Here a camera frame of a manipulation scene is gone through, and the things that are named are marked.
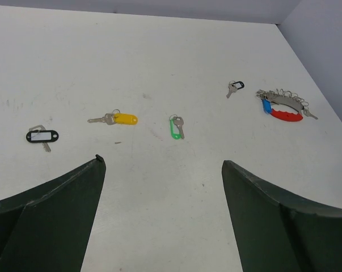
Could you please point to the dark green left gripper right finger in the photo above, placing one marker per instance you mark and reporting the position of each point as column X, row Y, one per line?
column 277, row 230

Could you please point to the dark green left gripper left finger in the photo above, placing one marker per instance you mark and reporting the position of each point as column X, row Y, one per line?
column 47, row 228

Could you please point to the red-handled metal keyring holder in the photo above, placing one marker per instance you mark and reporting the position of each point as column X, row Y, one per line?
column 286, row 105

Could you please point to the key with green tag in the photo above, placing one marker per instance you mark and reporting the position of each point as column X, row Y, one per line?
column 176, row 127

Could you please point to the key with large black tag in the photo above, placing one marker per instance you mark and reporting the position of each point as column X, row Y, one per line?
column 39, row 134

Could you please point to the blue key tag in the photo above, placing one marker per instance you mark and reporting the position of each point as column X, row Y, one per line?
column 267, row 106

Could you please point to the key with yellow tag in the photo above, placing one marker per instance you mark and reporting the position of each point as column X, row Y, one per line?
column 116, row 117

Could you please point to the key with small black tag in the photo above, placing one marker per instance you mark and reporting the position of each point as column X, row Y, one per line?
column 233, row 87

